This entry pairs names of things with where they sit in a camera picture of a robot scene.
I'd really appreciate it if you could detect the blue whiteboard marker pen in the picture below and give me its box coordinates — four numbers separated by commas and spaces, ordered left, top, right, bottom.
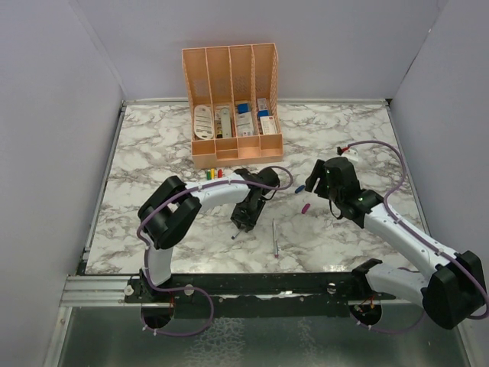
231, 229, 242, 240

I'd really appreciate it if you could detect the white oval package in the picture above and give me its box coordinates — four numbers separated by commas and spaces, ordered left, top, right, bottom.
193, 105, 214, 140

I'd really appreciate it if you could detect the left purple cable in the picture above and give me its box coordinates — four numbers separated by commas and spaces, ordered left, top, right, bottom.
136, 165, 294, 337

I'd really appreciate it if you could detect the purple pen cap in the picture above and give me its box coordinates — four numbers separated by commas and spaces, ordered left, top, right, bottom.
301, 203, 310, 214

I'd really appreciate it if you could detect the grey stapler tool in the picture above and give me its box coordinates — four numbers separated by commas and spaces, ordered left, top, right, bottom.
220, 107, 232, 138

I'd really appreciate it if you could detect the aluminium frame rail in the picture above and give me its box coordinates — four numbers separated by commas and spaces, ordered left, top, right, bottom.
60, 275, 130, 307

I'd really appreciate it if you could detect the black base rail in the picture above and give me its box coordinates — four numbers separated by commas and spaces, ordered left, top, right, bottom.
125, 272, 392, 319

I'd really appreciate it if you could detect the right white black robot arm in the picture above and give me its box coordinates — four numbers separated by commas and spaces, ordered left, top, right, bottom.
305, 157, 487, 330

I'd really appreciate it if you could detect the white red box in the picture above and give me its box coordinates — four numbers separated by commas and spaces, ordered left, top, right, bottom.
257, 98, 278, 135

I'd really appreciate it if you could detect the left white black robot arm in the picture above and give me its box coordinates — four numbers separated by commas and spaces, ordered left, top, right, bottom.
137, 167, 280, 302

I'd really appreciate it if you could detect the peach desk organizer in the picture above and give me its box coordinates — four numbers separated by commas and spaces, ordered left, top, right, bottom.
182, 43, 283, 169

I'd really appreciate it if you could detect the white blue box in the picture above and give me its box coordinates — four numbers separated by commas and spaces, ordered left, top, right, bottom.
235, 101, 255, 137

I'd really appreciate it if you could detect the purple whiteboard marker pen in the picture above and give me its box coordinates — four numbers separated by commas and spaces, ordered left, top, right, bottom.
272, 219, 279, 258

